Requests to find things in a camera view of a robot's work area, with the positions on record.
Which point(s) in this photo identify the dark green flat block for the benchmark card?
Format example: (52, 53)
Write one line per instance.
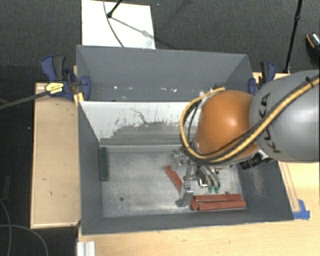
(104, 163)

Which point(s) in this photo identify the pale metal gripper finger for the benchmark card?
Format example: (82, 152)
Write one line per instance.
(180, 159)
(185, 197)

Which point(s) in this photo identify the red-brown flat block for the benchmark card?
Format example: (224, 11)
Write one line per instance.
(220, 205)
(173, 177)
(217, 197)

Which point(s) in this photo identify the black cylinder on white bracket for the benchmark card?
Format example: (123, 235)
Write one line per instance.
(252, 161)

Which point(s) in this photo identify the grey metal bin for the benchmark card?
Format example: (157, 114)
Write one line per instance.
(140, 190)

